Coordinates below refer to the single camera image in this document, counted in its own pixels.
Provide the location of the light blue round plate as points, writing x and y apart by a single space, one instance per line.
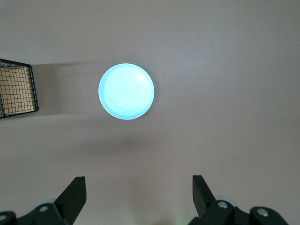
126 91

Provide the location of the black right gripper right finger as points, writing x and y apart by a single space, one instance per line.
201 199

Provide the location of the brown table cover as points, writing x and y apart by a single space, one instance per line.
211 117

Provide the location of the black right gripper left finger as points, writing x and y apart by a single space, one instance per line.
70 199

